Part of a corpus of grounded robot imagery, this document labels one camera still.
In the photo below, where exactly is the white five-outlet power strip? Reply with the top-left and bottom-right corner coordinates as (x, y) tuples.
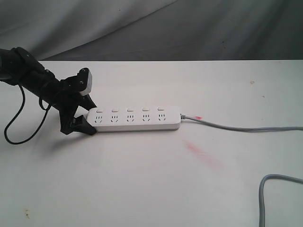
(87, 106), (181, 132)

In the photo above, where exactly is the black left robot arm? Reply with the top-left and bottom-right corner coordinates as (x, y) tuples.
(0, 47), (97, 135)

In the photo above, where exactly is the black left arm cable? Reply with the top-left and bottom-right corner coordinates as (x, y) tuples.
(4, 81), (52, 144)

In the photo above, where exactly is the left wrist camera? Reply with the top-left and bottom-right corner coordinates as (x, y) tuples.
(76, 68), (92, 96)

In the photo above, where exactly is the white backdrop cloth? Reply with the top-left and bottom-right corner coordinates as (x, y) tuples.
(0, 0), (303, 61)

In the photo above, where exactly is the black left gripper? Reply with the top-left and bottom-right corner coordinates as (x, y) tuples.
(55, 75), (97, 135)

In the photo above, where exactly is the grey power cable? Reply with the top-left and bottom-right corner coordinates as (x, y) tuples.
(179, 113), (303, 227)

